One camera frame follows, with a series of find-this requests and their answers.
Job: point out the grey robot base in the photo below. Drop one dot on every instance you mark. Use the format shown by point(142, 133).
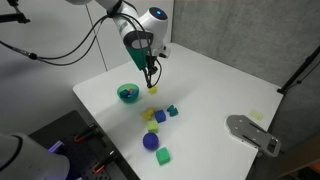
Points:
point(22, 158)

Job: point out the grey metal mounting plate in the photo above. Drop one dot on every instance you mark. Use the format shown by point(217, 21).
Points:
point(244, 129)

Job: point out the yellow sticky note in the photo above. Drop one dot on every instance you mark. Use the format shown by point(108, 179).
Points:
point(256, 115)

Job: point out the light blue toy in bowl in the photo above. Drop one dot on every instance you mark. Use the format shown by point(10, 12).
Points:
point(133, 94)

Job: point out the black perforated board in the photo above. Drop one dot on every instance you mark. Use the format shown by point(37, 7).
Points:
point(83, 156)

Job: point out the black orange clamp upper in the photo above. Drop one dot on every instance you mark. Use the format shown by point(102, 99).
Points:
point(85, 133)

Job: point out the black orange clamp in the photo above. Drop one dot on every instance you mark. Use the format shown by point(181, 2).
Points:
point(85, 133)
point(102, 164)

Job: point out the lime green cube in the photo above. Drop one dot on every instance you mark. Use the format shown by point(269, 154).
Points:
point(152, 126)

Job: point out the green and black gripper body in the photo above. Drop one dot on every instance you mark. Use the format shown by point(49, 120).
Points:
point(136, 43)

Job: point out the yellow spiky toy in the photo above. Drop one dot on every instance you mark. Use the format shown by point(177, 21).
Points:
point(153, 90)

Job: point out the black orange clamp lower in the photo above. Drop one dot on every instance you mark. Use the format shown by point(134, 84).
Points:
point(102, 164)

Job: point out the green bowl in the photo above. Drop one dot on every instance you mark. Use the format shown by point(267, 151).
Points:
point(126, 87)

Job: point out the black tripod stand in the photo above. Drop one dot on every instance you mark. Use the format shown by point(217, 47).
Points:
point(300, 70)

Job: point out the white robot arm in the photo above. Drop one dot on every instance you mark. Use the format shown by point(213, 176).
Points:
point(127, 19)

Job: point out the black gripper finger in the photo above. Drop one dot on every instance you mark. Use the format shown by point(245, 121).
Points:
point(152, 71)
point(147, 78)

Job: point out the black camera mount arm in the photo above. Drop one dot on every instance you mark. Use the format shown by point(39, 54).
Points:
point(17, 16)

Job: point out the dark blue cube in bowl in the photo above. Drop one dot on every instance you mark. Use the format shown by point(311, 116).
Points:
point(125, 94)

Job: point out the teal toy figure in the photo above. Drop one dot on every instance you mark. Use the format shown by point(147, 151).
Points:
point(172, 110)

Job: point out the yellow toy figure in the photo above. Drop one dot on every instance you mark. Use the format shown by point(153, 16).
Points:
point(148, 114)

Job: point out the purple scalloped disc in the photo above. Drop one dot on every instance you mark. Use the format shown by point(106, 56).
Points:
point(151, 141)

